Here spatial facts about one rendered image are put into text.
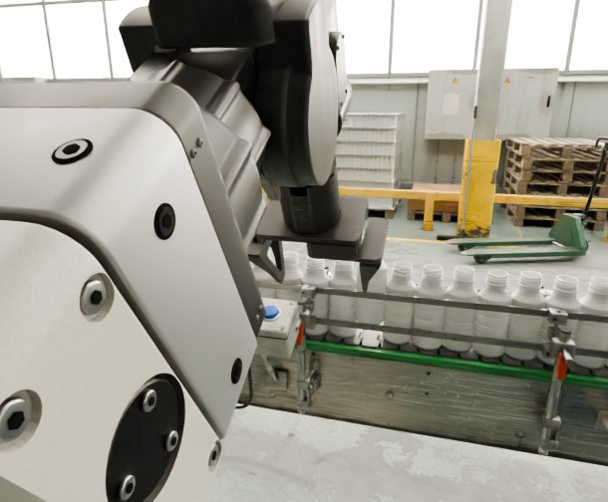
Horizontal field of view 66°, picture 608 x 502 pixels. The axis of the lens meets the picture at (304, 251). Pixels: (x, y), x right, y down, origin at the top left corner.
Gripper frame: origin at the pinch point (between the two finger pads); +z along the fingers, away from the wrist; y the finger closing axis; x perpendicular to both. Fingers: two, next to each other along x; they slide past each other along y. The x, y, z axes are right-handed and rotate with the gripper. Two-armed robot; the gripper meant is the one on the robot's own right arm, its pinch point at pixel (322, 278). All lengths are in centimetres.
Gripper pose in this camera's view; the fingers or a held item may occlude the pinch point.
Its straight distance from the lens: 52.2
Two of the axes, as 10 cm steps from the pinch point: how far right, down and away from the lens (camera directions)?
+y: -9.6, -0.8, 2.7
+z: 1.3, 7.2, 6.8
